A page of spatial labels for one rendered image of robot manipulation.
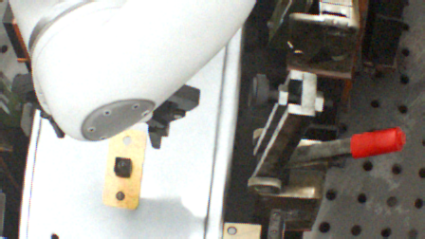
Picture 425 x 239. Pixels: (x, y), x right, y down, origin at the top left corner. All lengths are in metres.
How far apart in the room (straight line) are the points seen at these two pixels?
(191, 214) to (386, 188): 0.42
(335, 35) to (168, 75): 0.43
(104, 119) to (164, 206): 0.38
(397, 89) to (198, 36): 0.82
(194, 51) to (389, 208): 0.75
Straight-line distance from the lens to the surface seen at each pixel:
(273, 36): 0.90
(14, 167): 1.07
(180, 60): 0.45
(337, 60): 0.92
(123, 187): 0.85
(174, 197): 0.85
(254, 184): 0.77
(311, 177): 0.80
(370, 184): 1.18
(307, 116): 0.64
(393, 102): 1.23
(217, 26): 0.45
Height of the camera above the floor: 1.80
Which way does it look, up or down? 67 degrees down
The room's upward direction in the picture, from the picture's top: 5 degrees counter-clockwise
